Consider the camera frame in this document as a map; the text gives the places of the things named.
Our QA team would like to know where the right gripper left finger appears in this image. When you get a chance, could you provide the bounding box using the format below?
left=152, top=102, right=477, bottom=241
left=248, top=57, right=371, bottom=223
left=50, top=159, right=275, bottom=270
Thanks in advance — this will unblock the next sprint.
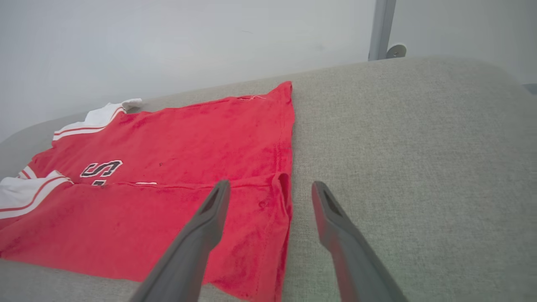
left=129, top=180, right=232, bottom=302

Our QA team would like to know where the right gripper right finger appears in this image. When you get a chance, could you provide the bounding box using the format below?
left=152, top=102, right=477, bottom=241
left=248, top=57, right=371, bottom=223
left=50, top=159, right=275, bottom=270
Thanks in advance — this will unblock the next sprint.
left=311, top=180, right=408, bottom=302

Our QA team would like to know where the red and white garment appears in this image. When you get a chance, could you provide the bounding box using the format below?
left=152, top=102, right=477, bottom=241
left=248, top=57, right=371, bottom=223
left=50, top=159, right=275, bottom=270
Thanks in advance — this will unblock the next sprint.
left=0, top=81, right=296, bottom=302

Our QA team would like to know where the grey fabric sofa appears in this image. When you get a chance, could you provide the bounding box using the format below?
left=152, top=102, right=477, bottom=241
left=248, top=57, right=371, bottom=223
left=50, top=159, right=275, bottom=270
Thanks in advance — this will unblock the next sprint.
left=0, top=56, right=537, bottom=302

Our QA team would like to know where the grey metal pole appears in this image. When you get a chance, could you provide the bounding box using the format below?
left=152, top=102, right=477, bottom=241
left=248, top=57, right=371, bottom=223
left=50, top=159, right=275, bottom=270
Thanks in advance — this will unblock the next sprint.
left=368, top=0, right=397, bottom=62

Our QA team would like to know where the round metal wall fitting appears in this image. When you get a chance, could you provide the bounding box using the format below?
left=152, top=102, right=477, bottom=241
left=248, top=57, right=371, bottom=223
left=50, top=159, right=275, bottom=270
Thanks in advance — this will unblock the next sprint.
left=386, top=43, right=408, bottom=60

